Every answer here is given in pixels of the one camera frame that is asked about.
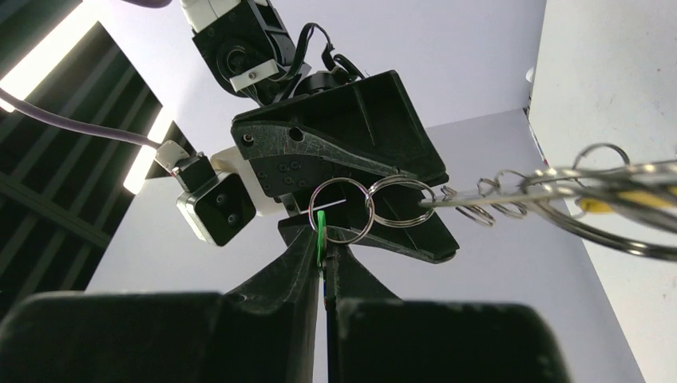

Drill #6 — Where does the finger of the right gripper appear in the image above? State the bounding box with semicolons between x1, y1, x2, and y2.
277;180;459;264
231;70;449;185

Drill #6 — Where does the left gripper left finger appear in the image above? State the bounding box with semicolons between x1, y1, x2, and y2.
1;228;318;382

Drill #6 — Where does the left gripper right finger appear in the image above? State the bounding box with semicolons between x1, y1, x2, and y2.
323;244;571;382

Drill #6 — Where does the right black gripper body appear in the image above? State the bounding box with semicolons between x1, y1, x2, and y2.
211;145;319;218

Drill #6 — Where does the green key tag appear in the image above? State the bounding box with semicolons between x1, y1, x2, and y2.
316;210;327;270

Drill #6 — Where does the round metal keyring disc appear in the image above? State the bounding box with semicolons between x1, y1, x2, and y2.
307;142;677;263

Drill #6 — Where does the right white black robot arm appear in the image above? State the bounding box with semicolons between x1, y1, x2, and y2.
183;1;458;263

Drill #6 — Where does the yellow key tag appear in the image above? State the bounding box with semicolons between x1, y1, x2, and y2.
575;190;676;214

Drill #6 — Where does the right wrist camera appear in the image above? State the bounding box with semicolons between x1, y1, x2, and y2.
155;140;256;247

